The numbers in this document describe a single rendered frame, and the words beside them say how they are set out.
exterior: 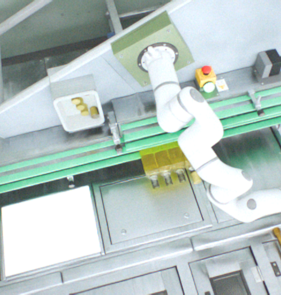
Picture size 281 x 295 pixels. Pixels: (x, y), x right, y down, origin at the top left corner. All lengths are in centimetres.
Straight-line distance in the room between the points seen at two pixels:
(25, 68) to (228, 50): 119
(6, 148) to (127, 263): 72
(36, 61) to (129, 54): 103
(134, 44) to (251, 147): 84
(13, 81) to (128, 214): 105
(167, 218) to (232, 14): 87
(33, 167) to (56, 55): 86
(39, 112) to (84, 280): 72
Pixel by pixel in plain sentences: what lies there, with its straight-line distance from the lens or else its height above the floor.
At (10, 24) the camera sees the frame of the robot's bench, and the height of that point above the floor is 20.
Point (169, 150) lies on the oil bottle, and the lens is 167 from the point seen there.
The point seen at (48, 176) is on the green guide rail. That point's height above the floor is 94.
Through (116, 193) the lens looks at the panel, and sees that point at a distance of 176.
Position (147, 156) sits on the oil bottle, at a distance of 165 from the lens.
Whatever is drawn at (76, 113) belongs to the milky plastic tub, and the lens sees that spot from 169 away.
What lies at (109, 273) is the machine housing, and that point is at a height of 139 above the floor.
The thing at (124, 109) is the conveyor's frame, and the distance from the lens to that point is 164.
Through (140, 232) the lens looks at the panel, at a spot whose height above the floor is 127.
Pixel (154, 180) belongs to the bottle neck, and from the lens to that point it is 162.
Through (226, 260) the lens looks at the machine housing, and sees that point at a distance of 171.
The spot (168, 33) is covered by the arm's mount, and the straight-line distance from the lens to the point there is 139.
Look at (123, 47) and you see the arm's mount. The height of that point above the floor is 80.
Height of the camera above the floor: 180
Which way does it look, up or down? 31 degrees down
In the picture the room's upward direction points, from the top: 164 degrees clockwise
